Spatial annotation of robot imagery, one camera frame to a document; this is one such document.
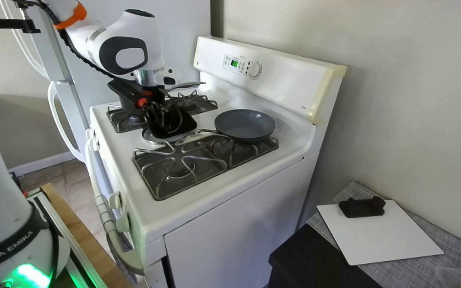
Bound right black burner grate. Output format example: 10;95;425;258
132;135;278;202

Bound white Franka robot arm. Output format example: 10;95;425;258
38;0;164;114

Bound white board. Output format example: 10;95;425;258
316;200;443;266

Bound black box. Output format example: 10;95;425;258
267;226;380;288

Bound left black burner grate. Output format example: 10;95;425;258
105;91;217;133

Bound wooden plank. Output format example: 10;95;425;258
38;184;130;288

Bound white gas stove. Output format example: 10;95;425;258
86;37;345;288

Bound small black device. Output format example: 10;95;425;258
339;197;385;218

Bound dark grey saucepan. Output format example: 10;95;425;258
164;82;206;91

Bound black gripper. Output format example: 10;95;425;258
106;80;164;115

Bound black burner grate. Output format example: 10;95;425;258
132;135;278;202
105;91;217;133

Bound grey frying pan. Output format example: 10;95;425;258
214;109;275;143

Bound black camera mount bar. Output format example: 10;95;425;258
0;19;38;34

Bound grey woven mat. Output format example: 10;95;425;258
303;181;461;288

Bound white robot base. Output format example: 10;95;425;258
0;154;68;288

